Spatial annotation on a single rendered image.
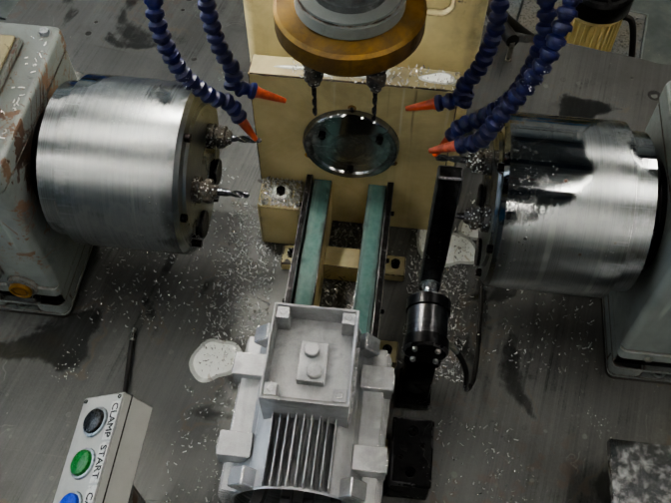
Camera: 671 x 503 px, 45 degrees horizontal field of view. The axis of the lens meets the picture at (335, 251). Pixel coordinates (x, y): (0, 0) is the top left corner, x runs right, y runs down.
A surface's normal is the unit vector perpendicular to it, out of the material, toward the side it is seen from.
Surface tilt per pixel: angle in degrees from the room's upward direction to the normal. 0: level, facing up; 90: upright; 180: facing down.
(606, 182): 20
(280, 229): 90
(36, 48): 0
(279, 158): 90
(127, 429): 57
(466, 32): 90
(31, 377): 0
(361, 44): 0
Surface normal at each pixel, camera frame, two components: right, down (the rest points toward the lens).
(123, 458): 0.84, -0.21
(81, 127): -0.04, -0.28
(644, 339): -0.12, 0.83
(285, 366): 0.00, -0.54
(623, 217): -0.07, 0.11
